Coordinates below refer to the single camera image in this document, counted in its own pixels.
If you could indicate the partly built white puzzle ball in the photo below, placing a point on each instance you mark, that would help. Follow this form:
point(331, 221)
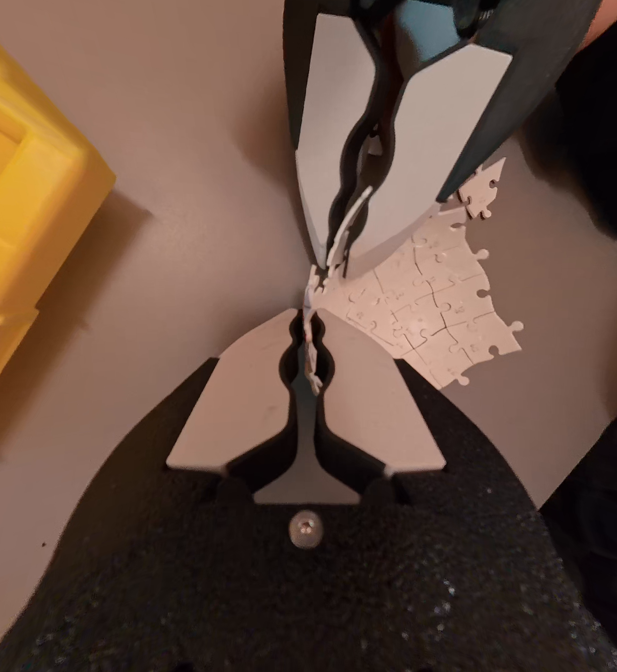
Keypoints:
point(434, 315)

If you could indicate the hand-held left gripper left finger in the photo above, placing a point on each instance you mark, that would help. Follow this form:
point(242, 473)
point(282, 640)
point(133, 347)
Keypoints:
point(240, 409)

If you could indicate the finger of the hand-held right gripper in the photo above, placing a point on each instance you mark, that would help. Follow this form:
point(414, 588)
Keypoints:
point(329, 94)
point(434, 136)

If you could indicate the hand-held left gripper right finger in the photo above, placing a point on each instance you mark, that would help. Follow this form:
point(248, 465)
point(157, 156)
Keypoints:
point(376, 414)

